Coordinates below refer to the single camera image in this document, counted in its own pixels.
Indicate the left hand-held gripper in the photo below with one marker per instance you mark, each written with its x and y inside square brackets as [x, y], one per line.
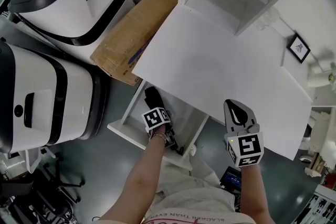
[156, 119]

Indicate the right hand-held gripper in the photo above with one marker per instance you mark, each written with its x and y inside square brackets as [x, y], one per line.
[248, 148]

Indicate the black umbrella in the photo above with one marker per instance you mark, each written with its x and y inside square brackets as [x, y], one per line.
[153, 98]

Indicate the white drawer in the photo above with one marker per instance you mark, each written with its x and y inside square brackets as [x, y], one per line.
[189, 118]

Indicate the person's right forearm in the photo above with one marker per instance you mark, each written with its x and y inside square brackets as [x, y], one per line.
[253, 191]

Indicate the person's left forearm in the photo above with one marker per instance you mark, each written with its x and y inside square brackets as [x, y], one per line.
[141, 173]

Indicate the white desk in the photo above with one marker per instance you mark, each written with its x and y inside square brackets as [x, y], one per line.
[210, 60]

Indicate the person's white shoe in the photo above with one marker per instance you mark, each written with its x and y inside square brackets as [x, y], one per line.
[193, 150]

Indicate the black screen device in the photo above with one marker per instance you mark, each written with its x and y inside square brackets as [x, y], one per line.
[231, 178]

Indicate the person's light grey trousers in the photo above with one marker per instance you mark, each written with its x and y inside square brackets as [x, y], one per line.
[194, 189]

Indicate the brown cardboard box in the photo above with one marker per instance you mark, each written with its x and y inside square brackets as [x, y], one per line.
[126, 39]

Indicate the white vase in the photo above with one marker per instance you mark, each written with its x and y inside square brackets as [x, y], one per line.
[317, 80]

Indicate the person's white printed shirt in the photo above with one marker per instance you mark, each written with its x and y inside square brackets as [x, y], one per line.
[183, 219]

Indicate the white bust figurine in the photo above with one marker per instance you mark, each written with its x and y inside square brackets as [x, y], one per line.
[266, 19]

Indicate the white black wheeled machine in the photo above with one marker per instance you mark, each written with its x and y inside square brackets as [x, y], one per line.
[42, 91]
[65, 10]

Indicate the white swivel chair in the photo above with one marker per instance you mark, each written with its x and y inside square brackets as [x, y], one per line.
[35, 160]

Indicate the black office chair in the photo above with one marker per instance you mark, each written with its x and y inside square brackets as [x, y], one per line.
[31, 196]

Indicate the black picture frame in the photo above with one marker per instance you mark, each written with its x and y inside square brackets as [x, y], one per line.
[298, 47]

